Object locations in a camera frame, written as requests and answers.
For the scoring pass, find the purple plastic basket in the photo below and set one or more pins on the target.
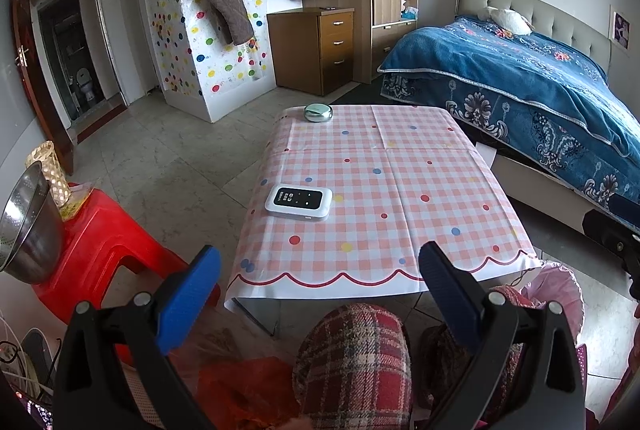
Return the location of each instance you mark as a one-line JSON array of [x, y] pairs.
[[582, 370]]

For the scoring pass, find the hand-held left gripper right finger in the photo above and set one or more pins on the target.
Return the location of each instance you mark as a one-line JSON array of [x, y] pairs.
[[447, 300]]

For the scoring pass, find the person's right leg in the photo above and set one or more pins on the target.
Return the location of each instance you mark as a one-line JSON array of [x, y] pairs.
[[435, 360]]

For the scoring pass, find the red plastic stool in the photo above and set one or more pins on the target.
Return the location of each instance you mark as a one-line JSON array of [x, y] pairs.
[[100, 235]]

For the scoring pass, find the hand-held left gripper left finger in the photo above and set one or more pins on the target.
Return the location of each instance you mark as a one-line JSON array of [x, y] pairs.
[[190, 300]]

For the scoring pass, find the white polka dot cabinet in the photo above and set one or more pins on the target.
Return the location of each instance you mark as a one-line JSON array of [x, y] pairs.
[[165, 35]]

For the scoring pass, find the wooden drawer nightstand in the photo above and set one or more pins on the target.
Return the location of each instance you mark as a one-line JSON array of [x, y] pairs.
[[300, 50]]

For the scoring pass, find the white portable router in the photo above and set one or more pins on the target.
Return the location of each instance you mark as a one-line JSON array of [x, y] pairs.
[[300, 202]]

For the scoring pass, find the white toilet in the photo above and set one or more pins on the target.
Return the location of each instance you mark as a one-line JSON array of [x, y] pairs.
[[86, 85]]

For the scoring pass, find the woven yellow basket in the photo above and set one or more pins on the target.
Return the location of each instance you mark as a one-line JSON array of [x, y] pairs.
[[50, 170]]

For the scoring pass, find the person's left leg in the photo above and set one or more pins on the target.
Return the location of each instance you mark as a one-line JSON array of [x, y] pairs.
[[355, 360]]

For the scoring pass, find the table with pink checkered cloth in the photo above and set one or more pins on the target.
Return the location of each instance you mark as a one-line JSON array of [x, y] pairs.
[[390, 190]]

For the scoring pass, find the small wall picture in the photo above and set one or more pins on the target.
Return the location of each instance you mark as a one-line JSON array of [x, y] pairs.
[[620, 30]]

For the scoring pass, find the green round tin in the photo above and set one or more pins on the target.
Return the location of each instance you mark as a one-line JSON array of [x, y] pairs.
[[317, 112]]

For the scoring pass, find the beige upholstered bed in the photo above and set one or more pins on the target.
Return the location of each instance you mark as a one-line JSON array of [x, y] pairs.
[[550, 10]]

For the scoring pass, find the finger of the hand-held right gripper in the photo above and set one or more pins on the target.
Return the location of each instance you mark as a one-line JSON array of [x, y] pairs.
[[607, 232]]

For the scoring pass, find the blue floral blanket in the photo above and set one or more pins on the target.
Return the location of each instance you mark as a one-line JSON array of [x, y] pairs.
[[500, 60]]

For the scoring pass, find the yellow packet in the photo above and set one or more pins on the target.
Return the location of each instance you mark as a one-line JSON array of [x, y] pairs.
[[76, 205]]

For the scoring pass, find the metal bowl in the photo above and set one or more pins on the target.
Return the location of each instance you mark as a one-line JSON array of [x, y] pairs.
[[30, 230]]

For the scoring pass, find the pink trash bin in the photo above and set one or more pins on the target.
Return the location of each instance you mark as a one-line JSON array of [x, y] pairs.
[[555, 285]]

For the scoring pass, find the brown wooden door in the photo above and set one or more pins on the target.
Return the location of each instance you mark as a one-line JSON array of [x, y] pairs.
[[40, 85]]

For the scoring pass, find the white pillow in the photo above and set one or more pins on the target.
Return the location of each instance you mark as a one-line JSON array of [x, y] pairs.
[[510, 20]]

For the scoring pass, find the person's leg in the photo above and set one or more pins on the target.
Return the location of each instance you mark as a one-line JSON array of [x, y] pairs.
[[435, 360], [355, 360]]

